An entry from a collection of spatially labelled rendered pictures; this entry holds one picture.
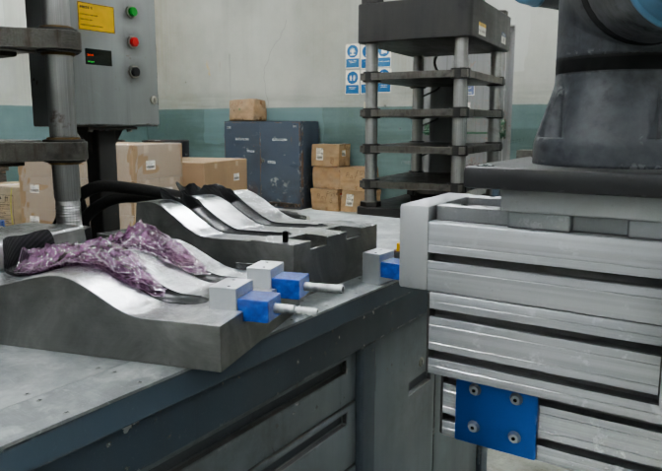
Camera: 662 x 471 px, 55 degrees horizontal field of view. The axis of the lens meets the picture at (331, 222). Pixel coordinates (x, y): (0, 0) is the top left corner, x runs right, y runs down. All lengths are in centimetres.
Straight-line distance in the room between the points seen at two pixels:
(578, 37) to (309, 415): 73
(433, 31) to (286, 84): 402
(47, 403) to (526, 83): 702
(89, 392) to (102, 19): 127
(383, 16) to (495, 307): 459
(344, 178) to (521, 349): 721
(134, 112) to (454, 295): 136
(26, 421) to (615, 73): 62
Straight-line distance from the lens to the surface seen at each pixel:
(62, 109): 159
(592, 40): 62
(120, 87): 185
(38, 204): 556
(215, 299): 78
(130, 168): 486
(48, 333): 86
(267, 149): 821
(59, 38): 158
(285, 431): 105
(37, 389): 75
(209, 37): 951
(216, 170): 579
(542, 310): 64
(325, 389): 112
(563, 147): 61
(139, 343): 78
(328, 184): 792
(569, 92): 63
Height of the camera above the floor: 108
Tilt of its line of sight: 9 degrees down
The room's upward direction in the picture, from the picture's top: straight up
